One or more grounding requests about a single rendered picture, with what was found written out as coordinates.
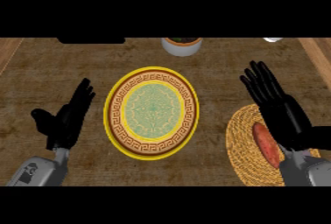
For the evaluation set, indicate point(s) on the red-brown sweet potato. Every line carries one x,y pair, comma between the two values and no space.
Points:
266,144

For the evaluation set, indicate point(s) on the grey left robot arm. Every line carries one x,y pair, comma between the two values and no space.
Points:
38,172

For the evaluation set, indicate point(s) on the white plant pot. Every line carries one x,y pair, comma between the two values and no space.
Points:
182,46

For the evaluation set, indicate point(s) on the small white object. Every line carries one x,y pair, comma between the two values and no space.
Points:
272,39

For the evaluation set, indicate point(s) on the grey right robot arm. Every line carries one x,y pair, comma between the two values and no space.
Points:
306,169

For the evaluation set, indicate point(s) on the yellow patterned plate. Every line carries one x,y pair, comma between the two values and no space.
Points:
151,113

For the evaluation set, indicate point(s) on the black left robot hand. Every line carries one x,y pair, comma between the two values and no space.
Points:
63,119

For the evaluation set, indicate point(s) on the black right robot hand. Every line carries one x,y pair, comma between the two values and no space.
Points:
284,116

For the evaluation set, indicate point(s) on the round woven wicker placemat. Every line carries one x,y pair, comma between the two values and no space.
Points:
247,148

